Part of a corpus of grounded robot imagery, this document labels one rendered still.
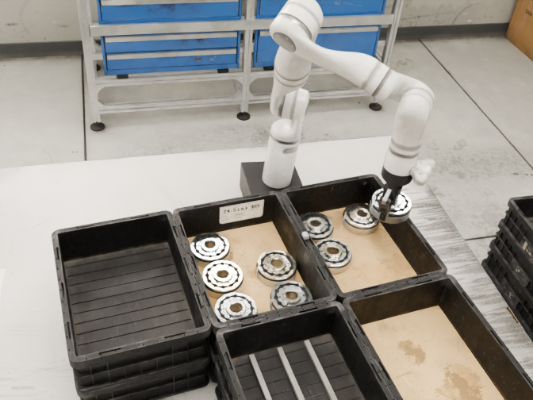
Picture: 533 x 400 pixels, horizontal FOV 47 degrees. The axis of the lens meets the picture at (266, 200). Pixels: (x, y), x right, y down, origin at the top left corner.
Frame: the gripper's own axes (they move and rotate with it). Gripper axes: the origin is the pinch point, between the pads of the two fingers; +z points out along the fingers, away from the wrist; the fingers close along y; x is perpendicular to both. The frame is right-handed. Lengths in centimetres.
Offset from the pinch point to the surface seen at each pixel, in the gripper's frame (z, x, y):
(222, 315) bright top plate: 14.1, -23.1, 40.4
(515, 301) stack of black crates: 71, 44, -61
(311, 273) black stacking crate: 10.8, -10.1, 20.1
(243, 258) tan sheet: 17.1, -29.3, 19.6
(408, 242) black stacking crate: 12.0, 6.8, -5.0
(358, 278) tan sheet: 16.9, -0.6, 9.9
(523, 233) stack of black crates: 47, 37, -70
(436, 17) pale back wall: 85, -61, -319
